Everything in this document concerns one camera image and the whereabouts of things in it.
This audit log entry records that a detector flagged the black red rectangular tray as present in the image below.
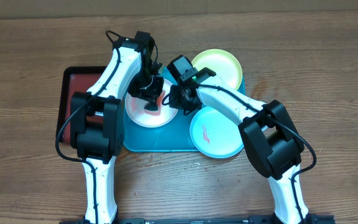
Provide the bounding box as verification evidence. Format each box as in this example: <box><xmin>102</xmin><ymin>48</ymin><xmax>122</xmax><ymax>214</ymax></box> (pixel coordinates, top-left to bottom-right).
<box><xmin>56</xmin><ymin>66</ymin><xmax>109</xmax><ymax>144</ymax></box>

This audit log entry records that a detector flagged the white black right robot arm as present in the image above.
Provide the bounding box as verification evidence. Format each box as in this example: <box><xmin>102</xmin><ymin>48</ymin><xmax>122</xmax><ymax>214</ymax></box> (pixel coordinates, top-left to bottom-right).
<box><xmin>168</xmin><ymin>68</ymin><xmax>309</xmax><ymax>223</ymax></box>

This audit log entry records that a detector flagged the white plate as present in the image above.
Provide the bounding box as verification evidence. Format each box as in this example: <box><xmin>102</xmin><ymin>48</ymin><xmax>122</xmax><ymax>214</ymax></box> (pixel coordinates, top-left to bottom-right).
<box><xmin>125</xmin><ymin>78</ymin><xmax>178</xmax><ymax>128</ymax></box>

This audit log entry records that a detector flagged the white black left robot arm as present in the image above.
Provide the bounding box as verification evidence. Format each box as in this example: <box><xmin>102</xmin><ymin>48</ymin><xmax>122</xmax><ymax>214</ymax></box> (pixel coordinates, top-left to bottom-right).
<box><xmin>66</xmin><ymin>31</ymin><xmax>163</xmax><ymax>223</ymax></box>

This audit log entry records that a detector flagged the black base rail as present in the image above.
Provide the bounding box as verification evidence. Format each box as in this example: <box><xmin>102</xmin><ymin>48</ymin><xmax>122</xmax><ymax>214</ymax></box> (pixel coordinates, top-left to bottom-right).
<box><xmin>60</xmin><ymin>214</ymin><xmax>336</xmax><ymax>224</ymax></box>

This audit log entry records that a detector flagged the yellow plate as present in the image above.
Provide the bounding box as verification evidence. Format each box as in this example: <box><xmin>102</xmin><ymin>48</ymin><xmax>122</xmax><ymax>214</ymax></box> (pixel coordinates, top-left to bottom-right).
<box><xmin>191</xmin><ymin>49</ymin><xmax>243</xmax><ymax>90</ymax></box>

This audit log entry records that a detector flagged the teal plastic tray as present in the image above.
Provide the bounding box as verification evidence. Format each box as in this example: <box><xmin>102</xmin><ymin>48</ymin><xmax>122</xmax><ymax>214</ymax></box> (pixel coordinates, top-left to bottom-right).
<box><xmin>122</xmin><ymin>67</ymin><xmax>247</xmax><ymax>153</ymax></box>

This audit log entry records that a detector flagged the light blue plate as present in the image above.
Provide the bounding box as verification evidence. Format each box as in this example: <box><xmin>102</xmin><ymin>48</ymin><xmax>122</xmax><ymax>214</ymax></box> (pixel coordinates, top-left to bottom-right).
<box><xmin>190</xmin><ymin>106</ymin><xmax>244</xmax><ymax>159</ymax></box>

